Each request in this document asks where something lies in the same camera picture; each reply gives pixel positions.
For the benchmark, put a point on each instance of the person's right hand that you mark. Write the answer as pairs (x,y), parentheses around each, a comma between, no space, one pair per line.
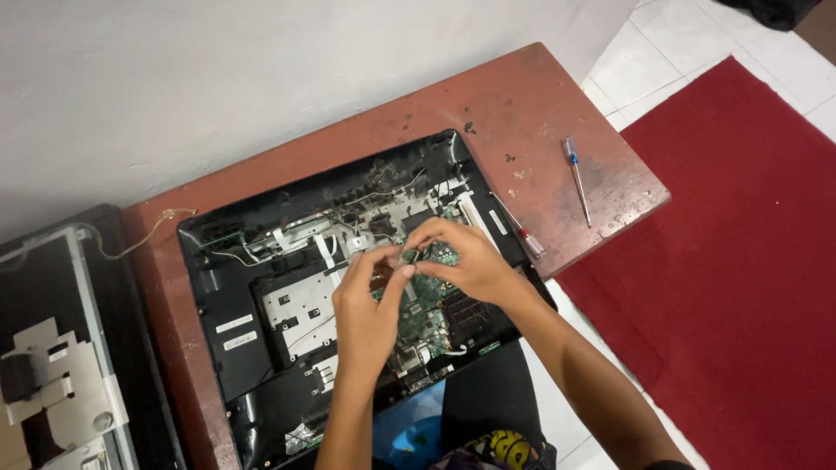
(480,264)

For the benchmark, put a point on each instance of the crumpled silver foil piece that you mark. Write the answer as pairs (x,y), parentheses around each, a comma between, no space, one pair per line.
(298,438)

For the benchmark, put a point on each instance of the grey metal hinge bracket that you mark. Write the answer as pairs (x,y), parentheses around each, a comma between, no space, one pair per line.
(72,385)

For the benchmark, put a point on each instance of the red carpet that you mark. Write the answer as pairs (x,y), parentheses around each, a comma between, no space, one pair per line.
(718,261)

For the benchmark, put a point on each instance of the black cloth item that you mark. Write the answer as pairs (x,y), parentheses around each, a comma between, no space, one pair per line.
(770,10)

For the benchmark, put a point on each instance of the detached laptop display panel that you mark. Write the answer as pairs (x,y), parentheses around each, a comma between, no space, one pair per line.
(124,339)

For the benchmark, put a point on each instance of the small green circuit module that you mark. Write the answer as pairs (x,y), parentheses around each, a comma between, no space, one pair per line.
(409,256)

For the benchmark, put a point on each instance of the black open laptop chassis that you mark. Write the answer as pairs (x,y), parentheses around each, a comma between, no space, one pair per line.
(228,300)

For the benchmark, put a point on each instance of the green laptop motherboard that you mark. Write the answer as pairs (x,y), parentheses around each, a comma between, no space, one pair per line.
(424,313)

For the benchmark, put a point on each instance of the person's left hand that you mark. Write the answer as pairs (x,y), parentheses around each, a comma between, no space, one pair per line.
(364,320)

